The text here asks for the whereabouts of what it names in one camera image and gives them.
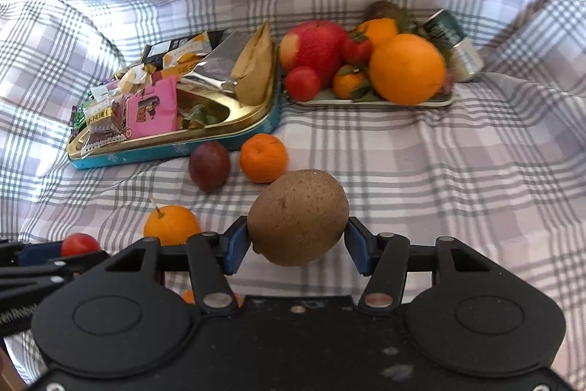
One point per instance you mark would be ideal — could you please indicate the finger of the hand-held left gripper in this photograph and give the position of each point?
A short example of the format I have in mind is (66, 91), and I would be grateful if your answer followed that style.
(50, 272)
(39, 250)

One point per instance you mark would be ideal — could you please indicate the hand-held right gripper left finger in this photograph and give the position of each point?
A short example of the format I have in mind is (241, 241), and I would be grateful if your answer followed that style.
(236, 246)

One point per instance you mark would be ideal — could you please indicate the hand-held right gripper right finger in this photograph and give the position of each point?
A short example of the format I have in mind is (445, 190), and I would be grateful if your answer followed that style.
(358, 246)

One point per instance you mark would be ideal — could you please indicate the red cherry tomato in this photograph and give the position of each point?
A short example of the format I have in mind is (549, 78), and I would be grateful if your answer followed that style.
(80, 243)
(302, 84)

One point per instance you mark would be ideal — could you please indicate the brown kiwi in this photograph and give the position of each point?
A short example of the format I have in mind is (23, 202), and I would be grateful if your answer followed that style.
(384, 11)
(297, 217)

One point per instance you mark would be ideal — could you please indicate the dark purple plum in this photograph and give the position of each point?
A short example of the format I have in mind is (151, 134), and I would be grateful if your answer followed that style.
(451, 80)
(209, 165)

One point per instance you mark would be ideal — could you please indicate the grey plaid blanket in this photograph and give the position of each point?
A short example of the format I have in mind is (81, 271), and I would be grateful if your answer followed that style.
(435, 189)

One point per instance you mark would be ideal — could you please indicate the blue snack tin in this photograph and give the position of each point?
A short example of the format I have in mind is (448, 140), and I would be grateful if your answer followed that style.
(183, 148)

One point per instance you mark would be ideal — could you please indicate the green candy wrapper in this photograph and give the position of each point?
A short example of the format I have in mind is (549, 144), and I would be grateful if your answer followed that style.
(78, 114)

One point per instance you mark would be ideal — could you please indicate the purple and white candy packet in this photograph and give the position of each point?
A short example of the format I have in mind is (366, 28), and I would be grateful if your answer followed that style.
(103, 116)

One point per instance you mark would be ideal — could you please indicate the white plate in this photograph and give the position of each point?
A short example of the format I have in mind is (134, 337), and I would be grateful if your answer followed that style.
(329, 98)

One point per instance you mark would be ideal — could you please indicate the pink snack packet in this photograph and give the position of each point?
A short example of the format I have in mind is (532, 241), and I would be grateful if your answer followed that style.
(153, 107)

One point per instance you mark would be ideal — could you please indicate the small tangerine with leaves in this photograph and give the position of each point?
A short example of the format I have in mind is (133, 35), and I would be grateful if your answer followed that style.
(349, 84)

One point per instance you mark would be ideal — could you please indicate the brown paper bag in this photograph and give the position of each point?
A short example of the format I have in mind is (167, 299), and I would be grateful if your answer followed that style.
(254, 65)

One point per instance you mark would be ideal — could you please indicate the large orange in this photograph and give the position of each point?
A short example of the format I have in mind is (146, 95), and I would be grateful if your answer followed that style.
(407, 70)

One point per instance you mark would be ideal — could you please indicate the red tomato with green calyx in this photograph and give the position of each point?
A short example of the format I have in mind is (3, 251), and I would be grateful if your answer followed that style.
(357, 48)

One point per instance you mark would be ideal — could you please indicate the yellow snack packet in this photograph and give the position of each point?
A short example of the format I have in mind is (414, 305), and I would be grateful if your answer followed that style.
(187, 52)

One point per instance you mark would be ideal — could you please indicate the red apple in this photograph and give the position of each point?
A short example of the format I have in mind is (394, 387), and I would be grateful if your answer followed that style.
(316, 47)

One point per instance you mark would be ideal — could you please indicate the black snack packet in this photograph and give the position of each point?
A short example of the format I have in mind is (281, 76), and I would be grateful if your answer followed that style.
(158, 49)

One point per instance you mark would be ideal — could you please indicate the green and white can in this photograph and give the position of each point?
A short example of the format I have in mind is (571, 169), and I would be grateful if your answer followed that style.
(453, 43)

